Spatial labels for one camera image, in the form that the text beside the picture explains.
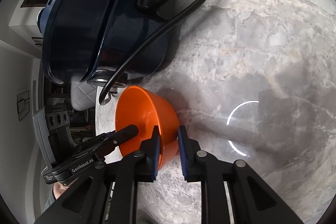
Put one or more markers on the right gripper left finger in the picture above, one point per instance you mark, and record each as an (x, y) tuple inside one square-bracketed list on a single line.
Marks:
[(113, 197)]

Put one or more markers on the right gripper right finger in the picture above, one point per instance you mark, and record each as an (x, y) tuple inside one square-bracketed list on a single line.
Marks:
[(230, 191)]

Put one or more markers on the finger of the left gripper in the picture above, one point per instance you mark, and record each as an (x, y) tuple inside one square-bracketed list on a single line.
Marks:
[(118, 137)]

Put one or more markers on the orange plastic bowl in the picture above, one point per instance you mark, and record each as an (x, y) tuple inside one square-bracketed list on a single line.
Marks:
[(146, 110)]

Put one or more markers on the person's left hand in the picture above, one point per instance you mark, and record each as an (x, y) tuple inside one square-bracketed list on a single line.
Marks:
[(59, 188)]

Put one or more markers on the grey quilted chair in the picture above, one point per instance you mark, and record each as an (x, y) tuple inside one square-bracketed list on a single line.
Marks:
[(83, 96)]

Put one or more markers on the dark blue electric cooker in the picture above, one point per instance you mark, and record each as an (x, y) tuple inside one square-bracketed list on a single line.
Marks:
[(80, 36)]

